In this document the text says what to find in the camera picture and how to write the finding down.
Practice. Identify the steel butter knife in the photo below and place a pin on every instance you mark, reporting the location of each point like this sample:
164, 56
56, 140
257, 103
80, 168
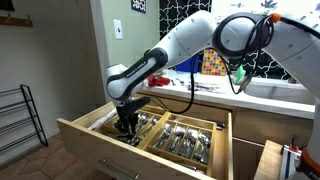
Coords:
204, 89

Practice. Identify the steel fork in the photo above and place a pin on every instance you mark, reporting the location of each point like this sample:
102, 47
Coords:
210, 85
199, 90

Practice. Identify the red cloth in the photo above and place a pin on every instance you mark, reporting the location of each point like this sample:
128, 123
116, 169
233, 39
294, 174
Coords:
158, 81

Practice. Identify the wooden coat hook rail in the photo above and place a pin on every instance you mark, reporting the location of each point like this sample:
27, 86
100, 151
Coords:
15, 21

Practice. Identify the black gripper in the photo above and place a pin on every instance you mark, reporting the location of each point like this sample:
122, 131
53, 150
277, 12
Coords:
127, 113

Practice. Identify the patterned wall art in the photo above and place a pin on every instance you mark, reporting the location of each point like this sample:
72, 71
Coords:
138, 5

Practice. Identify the wooden base cabinet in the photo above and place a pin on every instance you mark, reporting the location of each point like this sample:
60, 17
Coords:
266, 126

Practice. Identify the steel cutlery pile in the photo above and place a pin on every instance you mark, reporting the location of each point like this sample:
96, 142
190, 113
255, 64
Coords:
150, 125
202, 146
188, 141
135, 142
164, 135
176, 136
143, 120

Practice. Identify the orange black clamp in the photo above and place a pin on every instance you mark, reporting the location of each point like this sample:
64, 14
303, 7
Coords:
308, 165

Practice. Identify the bamboo cutlery organizer tray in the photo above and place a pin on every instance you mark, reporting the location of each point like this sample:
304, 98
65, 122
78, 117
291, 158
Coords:
215, 150
151, 128

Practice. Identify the small steel spoon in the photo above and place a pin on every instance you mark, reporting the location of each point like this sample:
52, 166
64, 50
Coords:
179, 80

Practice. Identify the steel tablespoon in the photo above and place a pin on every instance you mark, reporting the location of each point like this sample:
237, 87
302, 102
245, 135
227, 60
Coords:
188, 88

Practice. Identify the black wall frame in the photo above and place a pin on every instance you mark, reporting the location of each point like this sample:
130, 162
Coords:
6, 4

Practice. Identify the steel kitchen sink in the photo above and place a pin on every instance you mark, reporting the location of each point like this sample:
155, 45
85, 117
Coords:
280, 91

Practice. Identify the small steel knife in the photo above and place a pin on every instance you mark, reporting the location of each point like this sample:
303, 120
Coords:
173, 82

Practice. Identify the wooden kitchen drawer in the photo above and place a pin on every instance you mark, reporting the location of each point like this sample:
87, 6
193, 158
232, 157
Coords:
83, 140

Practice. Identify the white light switch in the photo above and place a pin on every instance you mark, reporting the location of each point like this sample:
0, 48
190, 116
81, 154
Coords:
117, 29

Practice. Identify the loose steel utensil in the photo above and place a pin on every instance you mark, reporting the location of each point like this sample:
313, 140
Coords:
188, 165

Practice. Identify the clear plastic utensil bag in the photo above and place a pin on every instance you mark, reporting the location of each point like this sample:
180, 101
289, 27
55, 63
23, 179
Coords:
103, 118

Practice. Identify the colourful patterned board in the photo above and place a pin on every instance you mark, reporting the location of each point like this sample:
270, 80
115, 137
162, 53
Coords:
213, 65

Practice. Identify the aluminium stand frame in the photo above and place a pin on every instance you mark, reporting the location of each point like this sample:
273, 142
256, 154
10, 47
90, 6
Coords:
288, 160

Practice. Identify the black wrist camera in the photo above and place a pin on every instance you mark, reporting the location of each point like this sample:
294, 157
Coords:
142, 103

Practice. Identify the light wooden block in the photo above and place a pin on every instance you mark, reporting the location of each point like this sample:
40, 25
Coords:
268, 163

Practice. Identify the green sponge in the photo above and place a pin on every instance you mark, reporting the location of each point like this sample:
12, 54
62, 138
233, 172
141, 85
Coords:
238, 74

